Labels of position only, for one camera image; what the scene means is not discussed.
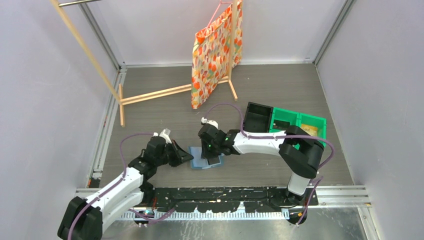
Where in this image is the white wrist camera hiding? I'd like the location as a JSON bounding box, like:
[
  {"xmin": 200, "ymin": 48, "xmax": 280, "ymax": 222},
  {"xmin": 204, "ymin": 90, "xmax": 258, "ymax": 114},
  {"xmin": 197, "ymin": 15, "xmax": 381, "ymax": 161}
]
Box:
[
  {"xmin": 152, "ymin": 128, "xmax": 172, "ymax": 144},
  {"xmin": 200, "ymin": 117, "xmax": 219, "ymax": 129}
]

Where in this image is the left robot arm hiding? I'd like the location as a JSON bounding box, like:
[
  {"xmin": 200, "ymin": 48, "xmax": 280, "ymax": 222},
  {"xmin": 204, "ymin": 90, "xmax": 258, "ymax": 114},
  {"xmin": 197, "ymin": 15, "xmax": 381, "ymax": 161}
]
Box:
[{"xmin": 57, "ymin": 135, "xmax": 194, "ymax": 240}]

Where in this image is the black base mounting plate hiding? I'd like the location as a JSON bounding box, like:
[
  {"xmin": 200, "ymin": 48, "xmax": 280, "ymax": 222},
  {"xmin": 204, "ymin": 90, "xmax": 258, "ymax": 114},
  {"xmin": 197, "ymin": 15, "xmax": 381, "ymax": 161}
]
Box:
[{"xmin": 137, "ymin": 186, "xmax": 319, "ymax": 213}]

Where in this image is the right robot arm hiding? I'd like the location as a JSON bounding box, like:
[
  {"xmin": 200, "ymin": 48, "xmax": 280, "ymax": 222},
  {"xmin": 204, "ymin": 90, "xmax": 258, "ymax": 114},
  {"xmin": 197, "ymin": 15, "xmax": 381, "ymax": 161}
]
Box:
[{"xmin": 198, "ymin": 123, "xmax": 325, "ymax": 205}]

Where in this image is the black plastic bin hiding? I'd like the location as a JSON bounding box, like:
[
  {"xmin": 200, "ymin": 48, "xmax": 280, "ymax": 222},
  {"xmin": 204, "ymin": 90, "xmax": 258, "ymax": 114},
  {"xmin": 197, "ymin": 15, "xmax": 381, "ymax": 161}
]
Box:
[{"xmin": 242, "ymin": 101, "xmax": 274, "ymax": 133}]

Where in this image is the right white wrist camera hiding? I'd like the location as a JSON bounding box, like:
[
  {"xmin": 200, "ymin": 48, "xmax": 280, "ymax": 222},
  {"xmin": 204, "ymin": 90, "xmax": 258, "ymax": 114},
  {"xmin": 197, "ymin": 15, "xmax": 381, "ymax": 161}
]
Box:
[{"xmin": 200, "ymin": 117, "xmax": 219, "ymax": 129}]

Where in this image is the floral orange fabric bag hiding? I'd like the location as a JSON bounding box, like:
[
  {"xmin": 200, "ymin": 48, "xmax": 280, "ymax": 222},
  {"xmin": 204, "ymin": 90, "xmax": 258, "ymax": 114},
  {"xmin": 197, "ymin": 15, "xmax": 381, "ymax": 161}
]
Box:
[{"xmin": 191, "ymin": 0, "xmax": 243, "ymax": 109}]

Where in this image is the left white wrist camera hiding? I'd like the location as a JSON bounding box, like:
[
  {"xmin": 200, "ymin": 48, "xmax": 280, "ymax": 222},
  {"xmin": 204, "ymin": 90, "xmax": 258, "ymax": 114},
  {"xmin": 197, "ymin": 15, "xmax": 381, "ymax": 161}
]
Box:
[{"xmin": 152, "ymin": 128, "xmax": 172, "ymax": 144}]

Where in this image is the gold card in bin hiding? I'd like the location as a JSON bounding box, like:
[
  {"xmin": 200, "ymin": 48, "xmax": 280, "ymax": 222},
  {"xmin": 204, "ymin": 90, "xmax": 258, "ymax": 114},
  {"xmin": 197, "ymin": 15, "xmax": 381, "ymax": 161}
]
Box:
[{"xmin": 300, "ymin": 123, "xmax": 319, "ymax": 137}]

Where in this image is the green plastic bin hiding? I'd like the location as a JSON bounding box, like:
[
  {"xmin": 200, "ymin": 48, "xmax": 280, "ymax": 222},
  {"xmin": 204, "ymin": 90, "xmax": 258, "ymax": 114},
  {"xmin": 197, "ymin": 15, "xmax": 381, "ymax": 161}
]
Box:
[{"xmin": 269, "ymin": 107, "xmax": 327, "ymax": 139}]

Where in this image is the dark credit card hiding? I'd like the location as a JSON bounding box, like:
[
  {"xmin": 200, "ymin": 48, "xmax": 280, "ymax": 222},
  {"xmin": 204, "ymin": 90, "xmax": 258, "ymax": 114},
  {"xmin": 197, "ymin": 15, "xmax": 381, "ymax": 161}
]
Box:
[{"xmin": 206, "ymin": 157, "xmax": 223, "ymax": 168}]

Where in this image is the blue leather card holder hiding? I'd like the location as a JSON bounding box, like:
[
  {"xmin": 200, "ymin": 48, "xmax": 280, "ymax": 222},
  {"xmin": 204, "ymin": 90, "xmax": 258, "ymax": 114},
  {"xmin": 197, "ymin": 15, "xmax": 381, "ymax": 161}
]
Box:
[{"xmin": 188, "ymin": 146, "xmax": 224, "ymax": 170}]

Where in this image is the pink clothes hanger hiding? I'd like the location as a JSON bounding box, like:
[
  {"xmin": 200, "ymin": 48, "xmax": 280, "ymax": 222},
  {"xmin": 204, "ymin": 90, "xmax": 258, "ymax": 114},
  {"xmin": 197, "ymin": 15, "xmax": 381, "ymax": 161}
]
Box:
[{"xmin": 206, "ymin": 0, "xmax": 233, "ymax": 27}]

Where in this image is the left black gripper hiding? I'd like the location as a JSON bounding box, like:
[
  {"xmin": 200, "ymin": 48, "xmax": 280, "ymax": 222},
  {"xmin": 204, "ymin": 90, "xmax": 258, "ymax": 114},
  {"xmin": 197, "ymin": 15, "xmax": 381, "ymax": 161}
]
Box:
[{"xmin": 155, "ymin": 139, "xmax": 193, "ymax": 168}]

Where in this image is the wooden clothes rack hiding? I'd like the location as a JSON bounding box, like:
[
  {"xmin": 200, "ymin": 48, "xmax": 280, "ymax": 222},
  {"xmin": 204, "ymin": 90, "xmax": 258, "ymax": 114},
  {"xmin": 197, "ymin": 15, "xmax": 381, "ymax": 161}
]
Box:
[{"xmin": 51, "ymin": 0, "xmax": 238, "ymax": 127}]

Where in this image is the aluminium frame rail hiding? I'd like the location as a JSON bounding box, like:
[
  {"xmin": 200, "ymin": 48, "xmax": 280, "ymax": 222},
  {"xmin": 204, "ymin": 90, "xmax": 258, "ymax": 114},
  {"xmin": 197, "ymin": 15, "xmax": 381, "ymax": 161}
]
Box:
[{"xmin": 71, "ymin": 185, "xmax": 372, "ymax": 211}]

